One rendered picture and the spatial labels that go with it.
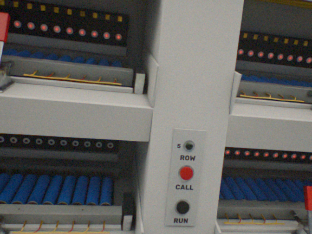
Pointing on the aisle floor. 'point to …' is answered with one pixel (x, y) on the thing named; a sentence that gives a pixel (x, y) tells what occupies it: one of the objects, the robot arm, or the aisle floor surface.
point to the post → (188, 100)
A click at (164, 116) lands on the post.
